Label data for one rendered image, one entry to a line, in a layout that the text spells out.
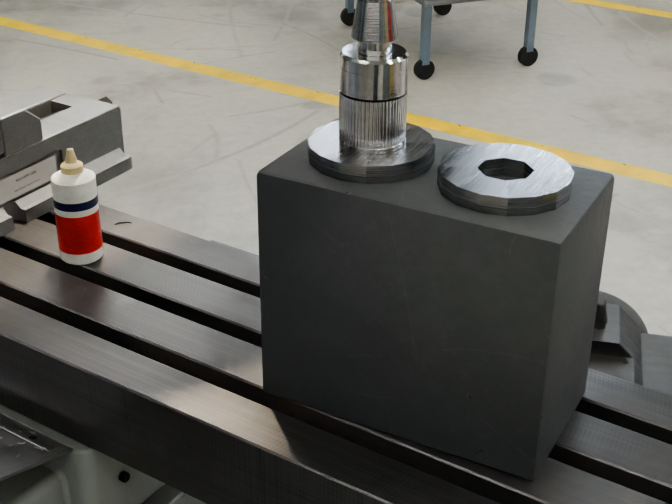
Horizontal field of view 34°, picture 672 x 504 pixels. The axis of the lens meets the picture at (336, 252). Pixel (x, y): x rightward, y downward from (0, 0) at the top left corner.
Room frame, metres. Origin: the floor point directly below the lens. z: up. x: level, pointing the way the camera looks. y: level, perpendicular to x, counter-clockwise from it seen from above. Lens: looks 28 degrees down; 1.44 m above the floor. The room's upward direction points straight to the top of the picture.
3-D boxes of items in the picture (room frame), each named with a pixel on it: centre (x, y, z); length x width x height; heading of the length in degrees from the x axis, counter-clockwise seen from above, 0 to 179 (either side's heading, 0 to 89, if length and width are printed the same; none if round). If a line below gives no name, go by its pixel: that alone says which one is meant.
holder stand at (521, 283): (0.70, -0.07, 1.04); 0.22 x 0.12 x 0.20; 62
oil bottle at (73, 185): (0.91, 0.24, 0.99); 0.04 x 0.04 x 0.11
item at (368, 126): (0.72, -0.02, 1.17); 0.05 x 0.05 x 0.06
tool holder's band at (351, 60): (0.72, -0.02, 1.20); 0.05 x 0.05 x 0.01
